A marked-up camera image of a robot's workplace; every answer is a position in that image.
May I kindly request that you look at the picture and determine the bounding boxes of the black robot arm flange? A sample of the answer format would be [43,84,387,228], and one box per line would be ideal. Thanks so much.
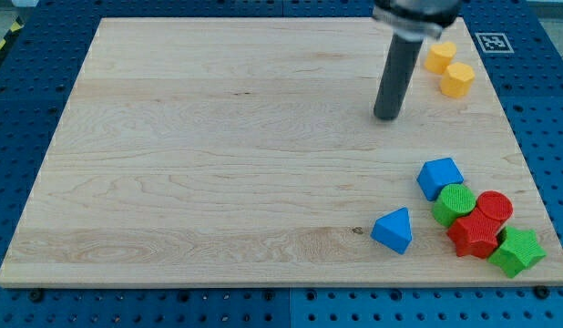
[372,0,462,41]

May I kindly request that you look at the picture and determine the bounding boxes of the blue triangle block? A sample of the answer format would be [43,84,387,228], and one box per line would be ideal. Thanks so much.
[371,207,413,254]

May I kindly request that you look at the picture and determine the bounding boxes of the light wooden board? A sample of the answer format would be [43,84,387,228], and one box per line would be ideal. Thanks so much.
[0,18,563,289]

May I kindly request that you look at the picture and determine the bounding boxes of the blue cube block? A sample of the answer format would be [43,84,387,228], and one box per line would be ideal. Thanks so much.
[416,158,464,201]

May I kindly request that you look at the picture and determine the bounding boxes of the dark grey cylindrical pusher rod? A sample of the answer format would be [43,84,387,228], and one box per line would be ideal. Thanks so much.
[374,34,423,121]

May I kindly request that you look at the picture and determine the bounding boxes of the green cylinder block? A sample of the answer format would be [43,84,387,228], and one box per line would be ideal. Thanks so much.
[432,184,476,228]

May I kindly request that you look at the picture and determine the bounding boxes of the yellow heart block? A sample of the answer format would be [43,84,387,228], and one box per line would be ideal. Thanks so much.
[424,42,457,75]

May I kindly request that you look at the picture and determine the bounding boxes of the yellow hexagon block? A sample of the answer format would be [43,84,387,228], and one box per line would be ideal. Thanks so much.
[439,62,476,98]

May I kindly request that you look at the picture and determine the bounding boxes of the red star block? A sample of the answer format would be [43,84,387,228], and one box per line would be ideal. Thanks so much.
[446,209,503,259]

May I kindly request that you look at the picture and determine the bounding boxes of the red cylinder block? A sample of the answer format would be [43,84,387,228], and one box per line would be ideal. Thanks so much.
[476,190,514,225]

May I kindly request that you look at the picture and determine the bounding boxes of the white fiducial marker tag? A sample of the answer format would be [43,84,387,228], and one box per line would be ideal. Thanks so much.
[476,32,514,54]

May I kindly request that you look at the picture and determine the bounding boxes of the green star block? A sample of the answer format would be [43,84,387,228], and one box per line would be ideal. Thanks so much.
[487,226,547,278]

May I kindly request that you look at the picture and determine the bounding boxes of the black bolt front left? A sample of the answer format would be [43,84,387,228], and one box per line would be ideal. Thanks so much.
[27,289,45,303]

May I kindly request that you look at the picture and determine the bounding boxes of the black bolt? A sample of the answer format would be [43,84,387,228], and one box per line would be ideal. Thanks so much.
[533,285,551,300]
[27,289,45,303]

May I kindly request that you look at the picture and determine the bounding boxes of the black bolt front right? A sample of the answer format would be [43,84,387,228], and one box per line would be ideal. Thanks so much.
[533,285,551,300]

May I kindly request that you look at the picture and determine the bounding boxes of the yellow black hazard tape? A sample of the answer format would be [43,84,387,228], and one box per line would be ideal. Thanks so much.
[0,16,25,63]

